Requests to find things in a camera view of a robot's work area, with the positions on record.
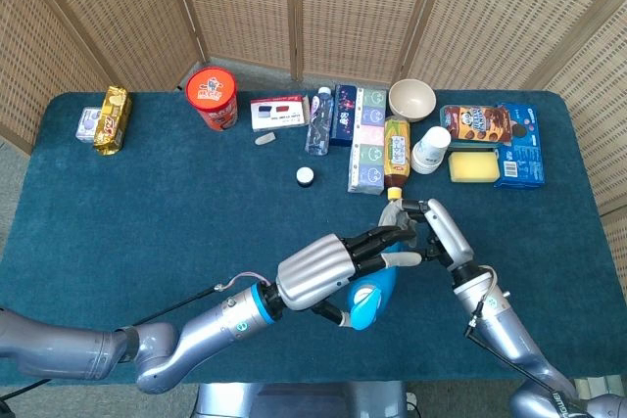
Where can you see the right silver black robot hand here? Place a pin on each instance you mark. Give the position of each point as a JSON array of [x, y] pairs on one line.
[[448, 232]]

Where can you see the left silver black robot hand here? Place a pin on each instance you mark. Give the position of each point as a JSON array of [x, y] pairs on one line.
[[313, 271]]

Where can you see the blue pump detergent bottle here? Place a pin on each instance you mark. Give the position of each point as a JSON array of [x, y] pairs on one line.
[[377, 291]]

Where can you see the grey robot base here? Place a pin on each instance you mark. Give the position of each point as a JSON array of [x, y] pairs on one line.
[[294, 401]]

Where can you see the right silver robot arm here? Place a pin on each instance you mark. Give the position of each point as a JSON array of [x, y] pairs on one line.
[[499, 327]]

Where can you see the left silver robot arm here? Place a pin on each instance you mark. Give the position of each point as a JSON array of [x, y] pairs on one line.
[[206, 327]]

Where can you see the tea bottle yellow cap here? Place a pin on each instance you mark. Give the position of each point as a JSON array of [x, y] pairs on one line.
[[397, 153]]

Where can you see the clear bottle dark label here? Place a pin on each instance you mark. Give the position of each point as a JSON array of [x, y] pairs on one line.
[[319, 124]]

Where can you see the yellow sponge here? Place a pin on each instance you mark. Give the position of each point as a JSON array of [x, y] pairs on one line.
[[474, 167]]

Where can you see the stack of paper cups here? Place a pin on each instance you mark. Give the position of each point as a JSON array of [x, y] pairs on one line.
[[431, 149]]

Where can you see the clear container teal lid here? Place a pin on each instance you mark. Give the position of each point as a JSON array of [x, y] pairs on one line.
[[472, 145]]

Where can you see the small jar white lid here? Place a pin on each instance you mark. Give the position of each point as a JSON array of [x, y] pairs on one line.
[[304, 175]]

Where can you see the blue Oreo cookie package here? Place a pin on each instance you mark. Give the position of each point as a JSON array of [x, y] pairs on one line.
[[526, 158]]

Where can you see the brown chocolate cookie pack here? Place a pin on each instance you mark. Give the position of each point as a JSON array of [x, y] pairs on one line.
[[475, 123]]

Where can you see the pastel tissue pack bundle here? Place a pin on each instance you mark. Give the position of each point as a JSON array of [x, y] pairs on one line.
[[368, 144]]

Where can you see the beige bowl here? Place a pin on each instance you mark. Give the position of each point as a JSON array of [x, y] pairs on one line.
[[412, 100]]

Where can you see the small white oblong piece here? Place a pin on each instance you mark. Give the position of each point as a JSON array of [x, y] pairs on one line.
[[265, 139]]

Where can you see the dark blue carton box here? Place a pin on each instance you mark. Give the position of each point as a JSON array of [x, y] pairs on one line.
[[343, 117]]

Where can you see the white box red blue print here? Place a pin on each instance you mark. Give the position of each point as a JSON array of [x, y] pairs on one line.
[[276, 113]]

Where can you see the blue felt table cover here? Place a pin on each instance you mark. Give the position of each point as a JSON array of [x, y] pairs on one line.
[[147, 232]]

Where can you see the red instant noodle cup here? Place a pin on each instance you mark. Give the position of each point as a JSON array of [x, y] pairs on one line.
[[211, 90]]

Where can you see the wicker folding screen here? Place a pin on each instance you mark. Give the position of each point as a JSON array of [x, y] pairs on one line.
[[343, 7]]

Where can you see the gold biscuit packet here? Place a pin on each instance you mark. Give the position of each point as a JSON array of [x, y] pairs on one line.
[[113, 119]]

